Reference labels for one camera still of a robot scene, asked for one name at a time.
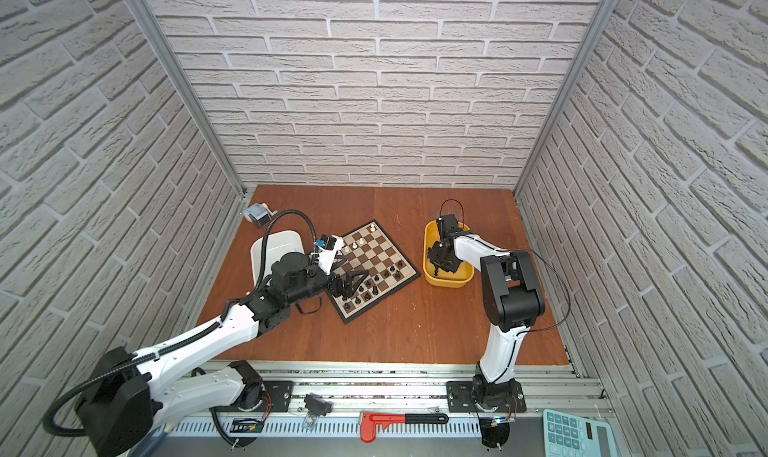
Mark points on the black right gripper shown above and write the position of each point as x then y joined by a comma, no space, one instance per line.
434,254

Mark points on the red black clamp tool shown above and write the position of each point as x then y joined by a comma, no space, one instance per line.
371,423

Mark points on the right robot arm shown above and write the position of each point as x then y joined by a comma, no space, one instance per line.
512,300

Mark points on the folding chess board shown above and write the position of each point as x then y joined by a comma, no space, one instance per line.
390,269

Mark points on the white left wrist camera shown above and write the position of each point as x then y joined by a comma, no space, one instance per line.
327,248

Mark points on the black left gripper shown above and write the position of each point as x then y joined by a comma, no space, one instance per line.
352,285

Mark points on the teal calculator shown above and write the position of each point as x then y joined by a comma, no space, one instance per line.
567,435

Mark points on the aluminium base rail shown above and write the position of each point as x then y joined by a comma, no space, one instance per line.
356,388

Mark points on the small black bracket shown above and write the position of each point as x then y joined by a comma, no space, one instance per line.
315,407

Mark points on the yellow plastic bin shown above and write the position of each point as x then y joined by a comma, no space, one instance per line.
434,232

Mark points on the white plastic bin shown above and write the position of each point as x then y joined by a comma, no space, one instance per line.
278,245

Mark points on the grey pencil sharpener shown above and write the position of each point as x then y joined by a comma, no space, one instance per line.
259,214

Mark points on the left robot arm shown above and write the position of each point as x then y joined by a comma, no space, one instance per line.
133,395

